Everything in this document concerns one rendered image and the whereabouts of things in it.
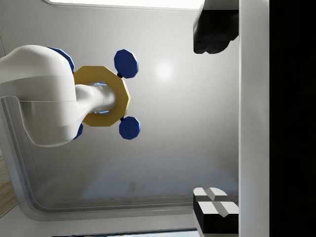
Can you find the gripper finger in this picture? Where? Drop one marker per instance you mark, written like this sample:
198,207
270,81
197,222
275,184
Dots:
217,217
214,29

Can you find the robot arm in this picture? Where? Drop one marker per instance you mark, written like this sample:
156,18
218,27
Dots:
44,98

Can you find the drone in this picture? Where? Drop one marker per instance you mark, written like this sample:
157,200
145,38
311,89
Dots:
122,86

